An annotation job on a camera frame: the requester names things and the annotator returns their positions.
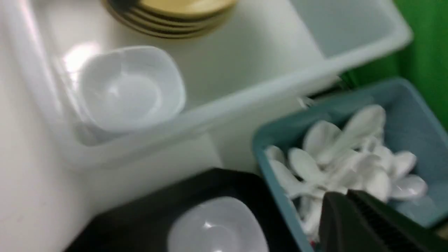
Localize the white square dish in tub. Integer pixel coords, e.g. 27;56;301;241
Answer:
77;46;187;133

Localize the bottom stacked yellow bowl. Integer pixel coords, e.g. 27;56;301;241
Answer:
101;0;224;40

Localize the white square dish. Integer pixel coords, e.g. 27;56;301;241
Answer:
167;197;269;252
77;46;187;133

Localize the large white plastic tub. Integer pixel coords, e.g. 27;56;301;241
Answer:
1;0;413;212

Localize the teal plastic bin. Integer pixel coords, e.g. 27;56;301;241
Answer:
252;78;448;252

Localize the stacked yellow bowl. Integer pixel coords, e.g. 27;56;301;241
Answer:
138;0;238;18
112;0;236;25
103;0;228;35
101;0;224;40
108;0;231;31

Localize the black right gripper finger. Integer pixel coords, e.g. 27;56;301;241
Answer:
318;190;448;252

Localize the top stacked yellow bowl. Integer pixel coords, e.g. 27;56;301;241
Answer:
138;0;238;18

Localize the black serving tray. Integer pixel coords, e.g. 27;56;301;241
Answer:
65;168;299;252

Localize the green cloth backdrop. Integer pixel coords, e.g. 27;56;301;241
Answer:
341;0;448;128

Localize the white soup spoon red handle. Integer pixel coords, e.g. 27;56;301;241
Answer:
307;234;320;252

